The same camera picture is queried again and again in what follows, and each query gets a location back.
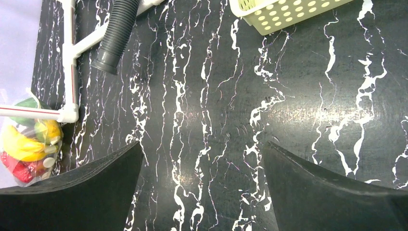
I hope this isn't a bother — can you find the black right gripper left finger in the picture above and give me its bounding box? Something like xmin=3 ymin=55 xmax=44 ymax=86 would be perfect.
xmin=0 ymin=141 xmax=143 ymax=231

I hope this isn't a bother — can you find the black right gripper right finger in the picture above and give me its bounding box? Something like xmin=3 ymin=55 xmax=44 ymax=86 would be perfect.
xmin=262 ymin=141 xmax=408 ymax=231

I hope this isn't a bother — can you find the clear zip top bag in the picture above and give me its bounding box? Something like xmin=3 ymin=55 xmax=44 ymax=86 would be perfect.
xmin=0 ymin=88 xmax=64 ymax=188

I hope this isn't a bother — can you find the red fake fruit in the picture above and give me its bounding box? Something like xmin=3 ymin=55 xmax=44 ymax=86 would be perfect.
xmin=0 ymin=151 xmax=47 ymax=183

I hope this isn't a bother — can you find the yellow fake lemon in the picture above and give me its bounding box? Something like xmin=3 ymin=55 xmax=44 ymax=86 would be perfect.
xmin=34 ymin=120 xmax=63 ymax=145

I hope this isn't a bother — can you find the yellow fake banana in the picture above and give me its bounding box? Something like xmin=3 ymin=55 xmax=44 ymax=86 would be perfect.
xmin=1 ymin=125 xmax=48 ymax=162

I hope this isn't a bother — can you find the pale green perforated basket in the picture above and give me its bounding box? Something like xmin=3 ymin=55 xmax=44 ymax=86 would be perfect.
xmin=229 ymin=0 xmax=351 ymax=36

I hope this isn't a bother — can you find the white PVC pipe frame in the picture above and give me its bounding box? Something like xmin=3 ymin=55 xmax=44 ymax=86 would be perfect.
xmin=0 ymin=0 xmax=166 ymax=124

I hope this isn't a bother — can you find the black corrugated hose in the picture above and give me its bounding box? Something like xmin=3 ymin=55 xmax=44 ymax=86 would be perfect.
xmin=90 ymin=0 xmax=141 ymax=76

